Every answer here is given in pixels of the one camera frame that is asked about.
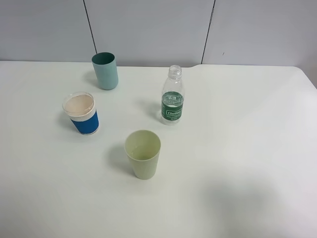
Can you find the light green plastic cup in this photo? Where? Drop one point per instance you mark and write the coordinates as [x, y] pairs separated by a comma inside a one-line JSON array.
[[142, 148]]

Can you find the blue sleeved paper cup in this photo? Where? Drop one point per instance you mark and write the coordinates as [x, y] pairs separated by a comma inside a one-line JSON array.
[[81, 109]]

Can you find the teal plastic cup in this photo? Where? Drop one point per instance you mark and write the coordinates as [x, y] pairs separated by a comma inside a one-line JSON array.
[[106, 70]]

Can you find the clear green-label water bottle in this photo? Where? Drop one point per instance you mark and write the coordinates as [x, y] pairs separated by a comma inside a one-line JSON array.
[[172, 97]]

